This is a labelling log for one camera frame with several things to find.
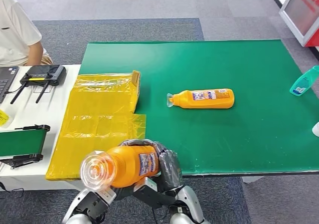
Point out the teal plastic bottle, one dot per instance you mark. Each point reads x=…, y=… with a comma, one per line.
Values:
x=304, y=81

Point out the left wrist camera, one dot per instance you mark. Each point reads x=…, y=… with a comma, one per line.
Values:
x=93, y=204

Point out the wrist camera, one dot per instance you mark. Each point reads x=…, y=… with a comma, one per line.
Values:
x=152, y=192
x=93, y=204

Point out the yellow sticker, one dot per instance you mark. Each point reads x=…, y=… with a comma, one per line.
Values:
x=3, y=118

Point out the orange bottle with clear cap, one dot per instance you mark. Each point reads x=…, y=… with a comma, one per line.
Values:
x=189, y=101
x=124, y=166

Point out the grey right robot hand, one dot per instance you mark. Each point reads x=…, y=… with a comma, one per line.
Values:
x=171, y=169

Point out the black remote controller with antennas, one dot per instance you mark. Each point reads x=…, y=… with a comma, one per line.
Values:
x=44, y=74

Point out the green table mat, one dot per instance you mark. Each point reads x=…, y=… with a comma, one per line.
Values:
x=211, y=64

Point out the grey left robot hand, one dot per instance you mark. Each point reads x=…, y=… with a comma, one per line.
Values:
x=123, y=192

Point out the dark laptop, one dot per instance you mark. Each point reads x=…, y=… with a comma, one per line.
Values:
x=6, y=82

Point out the small green belt conveyor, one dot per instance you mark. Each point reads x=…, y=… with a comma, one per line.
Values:
x=19, y=143

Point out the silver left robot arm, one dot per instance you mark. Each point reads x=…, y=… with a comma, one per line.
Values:
x=73, y=212

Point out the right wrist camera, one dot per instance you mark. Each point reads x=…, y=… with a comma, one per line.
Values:
x=152, y=192

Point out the white framed sign stand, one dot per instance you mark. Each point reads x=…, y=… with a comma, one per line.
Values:
x=301, y=11

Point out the small white object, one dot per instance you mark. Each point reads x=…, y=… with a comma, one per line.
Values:
x=316, y=130

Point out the person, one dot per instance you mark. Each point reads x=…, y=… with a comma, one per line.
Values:
x=15, y=34

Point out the yellow plastic wrapped cardboard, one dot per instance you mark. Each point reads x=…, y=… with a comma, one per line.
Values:
x=99, y=116

